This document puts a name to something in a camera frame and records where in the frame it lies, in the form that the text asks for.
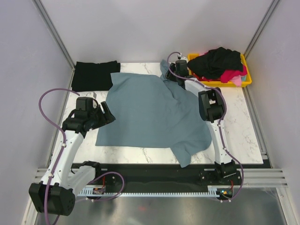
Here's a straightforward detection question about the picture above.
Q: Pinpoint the blue-grey t shirt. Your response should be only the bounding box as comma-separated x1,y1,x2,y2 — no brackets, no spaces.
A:
96,72,212,167

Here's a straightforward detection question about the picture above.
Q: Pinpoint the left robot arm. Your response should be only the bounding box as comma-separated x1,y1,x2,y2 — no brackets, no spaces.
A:
29,97,115,216

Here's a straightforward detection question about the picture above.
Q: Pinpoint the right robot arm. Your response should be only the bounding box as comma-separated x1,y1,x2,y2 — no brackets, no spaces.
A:
165,60,241,185

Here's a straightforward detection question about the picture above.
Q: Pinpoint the red t shirt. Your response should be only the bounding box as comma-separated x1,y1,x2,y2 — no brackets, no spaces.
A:
191,72,212,82

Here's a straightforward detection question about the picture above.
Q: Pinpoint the folded black t shirt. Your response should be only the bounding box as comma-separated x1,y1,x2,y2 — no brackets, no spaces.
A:
71,60,120,92

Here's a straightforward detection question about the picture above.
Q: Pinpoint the crumpled black t shirt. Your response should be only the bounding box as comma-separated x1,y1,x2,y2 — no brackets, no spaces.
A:
187,47,244,80

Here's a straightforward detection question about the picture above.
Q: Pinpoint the yellow plastic bin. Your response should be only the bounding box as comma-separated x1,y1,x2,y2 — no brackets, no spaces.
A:
187,53,252,88

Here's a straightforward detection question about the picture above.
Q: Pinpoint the light pink t shirt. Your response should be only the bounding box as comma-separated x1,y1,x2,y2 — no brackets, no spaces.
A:
230,75,243,87

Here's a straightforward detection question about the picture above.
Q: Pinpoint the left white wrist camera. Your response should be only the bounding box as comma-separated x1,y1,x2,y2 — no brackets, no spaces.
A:
89,92,97,99

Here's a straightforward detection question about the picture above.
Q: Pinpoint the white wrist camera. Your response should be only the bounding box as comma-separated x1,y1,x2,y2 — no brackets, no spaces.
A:
89,92,97,99
177,53,188,62

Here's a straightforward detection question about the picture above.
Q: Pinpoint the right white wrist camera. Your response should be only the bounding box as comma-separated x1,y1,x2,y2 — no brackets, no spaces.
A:
177,53,188,62

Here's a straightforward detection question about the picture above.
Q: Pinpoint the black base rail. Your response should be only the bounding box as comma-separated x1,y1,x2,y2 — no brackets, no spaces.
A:
70,163,274,194

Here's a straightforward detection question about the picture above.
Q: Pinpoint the white slotted cable duct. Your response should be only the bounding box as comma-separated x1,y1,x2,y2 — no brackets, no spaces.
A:
78,186,220,197

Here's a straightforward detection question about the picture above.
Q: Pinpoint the left aluminium frame post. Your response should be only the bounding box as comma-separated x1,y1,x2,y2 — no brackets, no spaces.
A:
31,0,75,69

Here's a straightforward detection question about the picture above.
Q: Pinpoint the aluminium frame post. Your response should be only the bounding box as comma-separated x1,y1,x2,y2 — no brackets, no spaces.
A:
31,0,75,69
244,0,281,58

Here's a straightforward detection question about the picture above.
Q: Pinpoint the right aluminium frame post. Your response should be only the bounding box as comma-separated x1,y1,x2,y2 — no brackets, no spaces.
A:
244,0,281,58

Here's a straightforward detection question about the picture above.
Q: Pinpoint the aluminium front rail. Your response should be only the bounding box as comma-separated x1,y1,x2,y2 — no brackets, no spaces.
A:
34,167,289,188

